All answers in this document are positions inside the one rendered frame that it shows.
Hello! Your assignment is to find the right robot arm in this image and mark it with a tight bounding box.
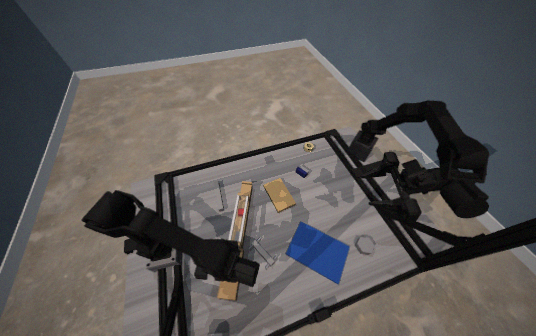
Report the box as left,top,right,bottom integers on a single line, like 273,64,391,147
357,100,489,218

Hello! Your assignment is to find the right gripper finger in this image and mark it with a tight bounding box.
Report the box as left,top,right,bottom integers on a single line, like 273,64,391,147
361,158,388,178
369,197,405,216

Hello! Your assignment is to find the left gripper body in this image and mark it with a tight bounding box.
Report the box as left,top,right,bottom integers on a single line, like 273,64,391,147
194,266,208,280

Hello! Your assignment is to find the tan flat wooden board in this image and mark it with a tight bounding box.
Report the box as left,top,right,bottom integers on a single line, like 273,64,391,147
263,178,296,213

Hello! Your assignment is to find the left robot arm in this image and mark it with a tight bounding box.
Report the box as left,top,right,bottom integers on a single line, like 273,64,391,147
82,190,260,287

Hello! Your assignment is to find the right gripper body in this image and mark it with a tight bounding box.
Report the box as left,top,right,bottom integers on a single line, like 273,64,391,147
383,152,437,222

